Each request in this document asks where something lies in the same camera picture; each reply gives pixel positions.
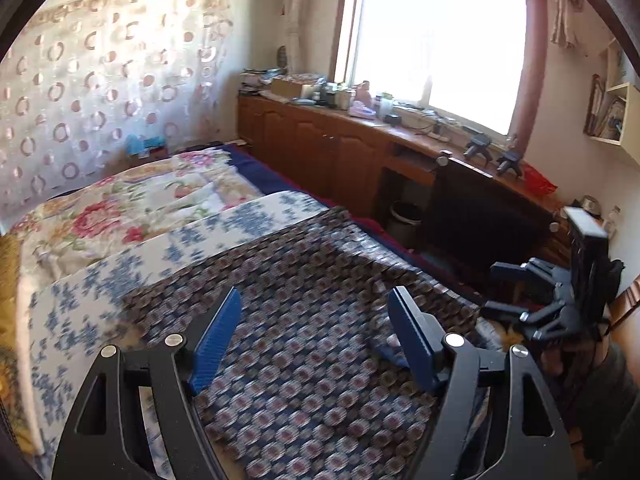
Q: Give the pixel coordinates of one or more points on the tied white curtain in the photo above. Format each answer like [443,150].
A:
[565,10]

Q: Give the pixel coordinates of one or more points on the red bag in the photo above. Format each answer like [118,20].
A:
[539,180]

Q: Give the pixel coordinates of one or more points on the teal box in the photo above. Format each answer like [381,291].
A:
[145,144]

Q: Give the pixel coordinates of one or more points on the person's right forearm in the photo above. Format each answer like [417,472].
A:
[617,400]

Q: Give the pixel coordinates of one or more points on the window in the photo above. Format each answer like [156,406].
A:
[440,50]

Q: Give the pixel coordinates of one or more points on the pink tissue box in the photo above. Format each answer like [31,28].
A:
[362,105]

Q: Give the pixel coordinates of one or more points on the grey trash bin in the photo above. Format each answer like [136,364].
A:
[405,222]

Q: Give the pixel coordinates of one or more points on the wooden cabinet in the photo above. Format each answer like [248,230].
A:
[310,145]

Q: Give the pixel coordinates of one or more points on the navy circle-patterned shirt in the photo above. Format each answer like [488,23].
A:
[310,335]

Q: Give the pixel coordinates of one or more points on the mustard patterned cloth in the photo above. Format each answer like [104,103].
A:
[10,310]

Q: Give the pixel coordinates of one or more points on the cream wall shelf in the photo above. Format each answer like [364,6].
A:
[612,110]

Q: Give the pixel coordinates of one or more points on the navy bed sheet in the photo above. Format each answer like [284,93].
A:
[280,180]

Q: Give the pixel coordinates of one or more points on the cardboard box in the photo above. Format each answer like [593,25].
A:
[287,85]

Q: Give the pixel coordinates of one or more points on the sheer circle-patterned curtain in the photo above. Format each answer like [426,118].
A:
[100,85]

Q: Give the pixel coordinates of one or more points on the white lace curtain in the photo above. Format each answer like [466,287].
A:
[295,5]

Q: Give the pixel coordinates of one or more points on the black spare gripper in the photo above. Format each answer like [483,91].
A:
[477,145]
[510,162]

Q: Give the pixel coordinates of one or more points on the blue and white floral cloth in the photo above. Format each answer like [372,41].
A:
[150,260]

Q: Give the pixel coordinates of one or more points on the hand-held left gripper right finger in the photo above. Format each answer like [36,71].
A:
[410,335]

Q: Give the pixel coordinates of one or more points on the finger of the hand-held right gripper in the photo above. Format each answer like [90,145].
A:
[530,272]
[535,320]

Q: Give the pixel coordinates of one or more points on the grey oval ornament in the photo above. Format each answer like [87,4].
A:
[282,55]

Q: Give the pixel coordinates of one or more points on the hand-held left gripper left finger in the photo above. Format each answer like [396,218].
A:
[215,340]

